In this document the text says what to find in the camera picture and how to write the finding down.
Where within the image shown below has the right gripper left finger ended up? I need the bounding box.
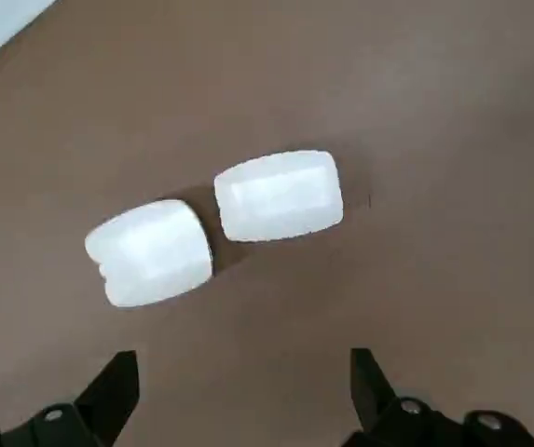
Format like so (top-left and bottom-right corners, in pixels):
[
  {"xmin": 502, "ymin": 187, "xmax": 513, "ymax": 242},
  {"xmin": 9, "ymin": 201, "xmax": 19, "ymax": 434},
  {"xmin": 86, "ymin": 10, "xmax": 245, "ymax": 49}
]
[{"xmin": 0, "ymin": 349, "xmax": 139, "ymax": 447}]

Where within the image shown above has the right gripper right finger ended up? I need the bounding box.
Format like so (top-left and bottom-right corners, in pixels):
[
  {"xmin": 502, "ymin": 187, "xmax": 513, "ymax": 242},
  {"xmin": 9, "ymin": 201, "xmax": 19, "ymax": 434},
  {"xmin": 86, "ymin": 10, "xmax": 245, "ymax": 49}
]
[{"xmin": 344, "ymin": 346, "xmax": 534, "ymax": 447}]

